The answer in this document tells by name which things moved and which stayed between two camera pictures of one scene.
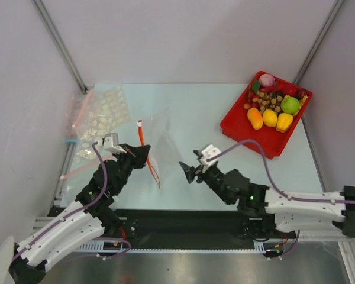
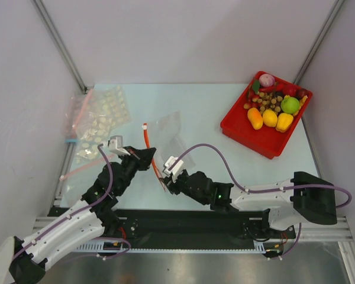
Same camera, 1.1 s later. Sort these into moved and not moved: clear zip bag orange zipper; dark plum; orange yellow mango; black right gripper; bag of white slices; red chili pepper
Moved: clear zip bag orange zipper; black right gripper
Not moved: bag of white slices; orange yellow mango; dark plum; red chili pepper
